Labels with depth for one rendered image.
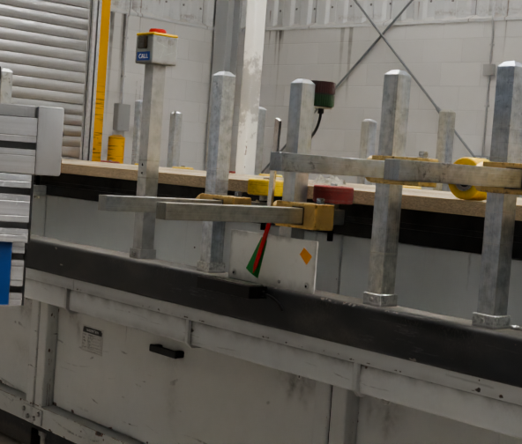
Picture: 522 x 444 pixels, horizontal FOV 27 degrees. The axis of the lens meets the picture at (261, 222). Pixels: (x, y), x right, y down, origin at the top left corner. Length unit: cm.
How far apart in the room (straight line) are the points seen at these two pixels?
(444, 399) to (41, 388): 174
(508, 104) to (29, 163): 78
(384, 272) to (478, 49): 862
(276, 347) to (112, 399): 100
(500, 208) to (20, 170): 78
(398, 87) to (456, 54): 871
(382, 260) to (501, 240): 26
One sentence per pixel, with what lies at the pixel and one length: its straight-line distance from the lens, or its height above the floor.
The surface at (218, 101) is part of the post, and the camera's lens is 236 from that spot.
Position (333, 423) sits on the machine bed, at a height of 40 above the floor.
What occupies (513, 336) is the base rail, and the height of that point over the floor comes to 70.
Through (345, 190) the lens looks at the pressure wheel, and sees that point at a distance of 217.
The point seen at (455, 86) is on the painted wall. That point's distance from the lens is 1065.
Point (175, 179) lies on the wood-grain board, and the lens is 274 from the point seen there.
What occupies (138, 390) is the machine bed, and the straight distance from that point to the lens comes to 304.
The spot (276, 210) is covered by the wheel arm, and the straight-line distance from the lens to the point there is 208.
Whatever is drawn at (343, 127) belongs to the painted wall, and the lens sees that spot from 1144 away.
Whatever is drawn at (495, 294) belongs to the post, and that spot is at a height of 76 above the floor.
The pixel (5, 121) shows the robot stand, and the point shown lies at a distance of 147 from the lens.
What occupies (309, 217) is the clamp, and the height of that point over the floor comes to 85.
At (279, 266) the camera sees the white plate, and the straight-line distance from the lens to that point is 218.
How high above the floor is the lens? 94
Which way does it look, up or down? 3 degrees down
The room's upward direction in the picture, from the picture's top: 4 degrees clockwise
